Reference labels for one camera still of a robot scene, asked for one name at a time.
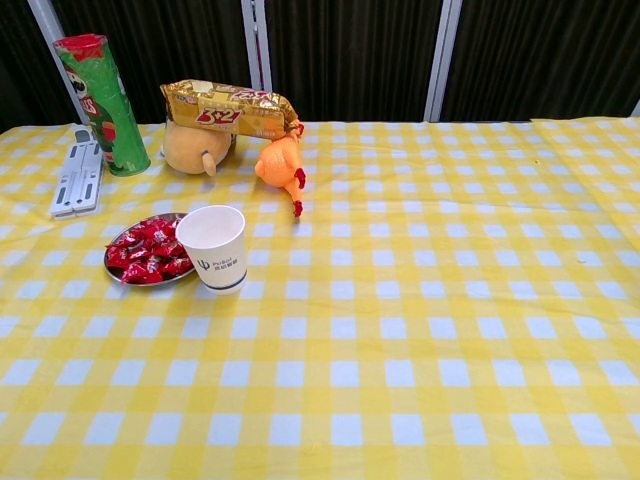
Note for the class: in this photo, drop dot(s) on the white paper cup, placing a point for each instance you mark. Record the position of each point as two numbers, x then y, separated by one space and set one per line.
220 270

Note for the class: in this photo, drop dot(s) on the orange rubber chicken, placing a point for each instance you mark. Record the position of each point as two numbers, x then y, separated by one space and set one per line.
277 162

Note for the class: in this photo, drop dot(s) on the yellow checked tablecloth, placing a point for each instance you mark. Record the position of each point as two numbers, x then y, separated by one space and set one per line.
400 325

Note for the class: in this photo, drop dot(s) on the yellow plush toy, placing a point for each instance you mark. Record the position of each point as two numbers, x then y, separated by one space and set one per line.
192 150

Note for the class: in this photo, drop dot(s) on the gold biscuit package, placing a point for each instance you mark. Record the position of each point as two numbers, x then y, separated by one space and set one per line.
225 110

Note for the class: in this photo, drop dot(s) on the black pleated curtain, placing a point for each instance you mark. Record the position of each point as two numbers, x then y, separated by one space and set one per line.
350 50

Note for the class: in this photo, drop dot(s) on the round metal plate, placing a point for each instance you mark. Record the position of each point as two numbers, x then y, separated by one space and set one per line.
114 276

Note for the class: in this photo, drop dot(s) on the green Pringles can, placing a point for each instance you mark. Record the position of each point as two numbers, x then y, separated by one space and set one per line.
110 130

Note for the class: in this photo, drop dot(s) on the aluminium frame post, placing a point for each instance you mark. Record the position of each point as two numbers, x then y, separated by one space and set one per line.
636 110
442 60
45 25
255 40

